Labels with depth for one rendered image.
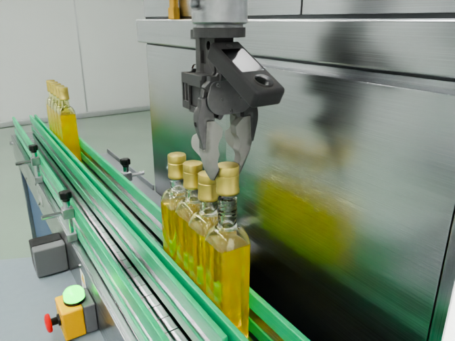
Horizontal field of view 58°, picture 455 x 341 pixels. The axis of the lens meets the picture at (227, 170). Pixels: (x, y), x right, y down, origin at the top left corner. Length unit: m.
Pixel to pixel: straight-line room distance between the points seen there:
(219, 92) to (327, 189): 0.22
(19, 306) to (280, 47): 0.85
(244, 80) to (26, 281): 0.90
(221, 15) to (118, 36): 6.14
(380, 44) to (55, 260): 0.96
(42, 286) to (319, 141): 0.83
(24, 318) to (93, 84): 5.68
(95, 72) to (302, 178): 6.04
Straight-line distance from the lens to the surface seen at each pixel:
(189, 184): 0.71
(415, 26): 0.53
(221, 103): 0.57
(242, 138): 0.60
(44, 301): 1.14
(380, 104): 0.55
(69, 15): 6.49
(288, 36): 0.67
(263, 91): 0.49
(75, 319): 0.97
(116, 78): 6.70
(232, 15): 0.56
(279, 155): 0.70
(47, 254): 1.19
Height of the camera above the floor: 1.39
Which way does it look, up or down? 20 degrees down
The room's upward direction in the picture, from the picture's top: straight up
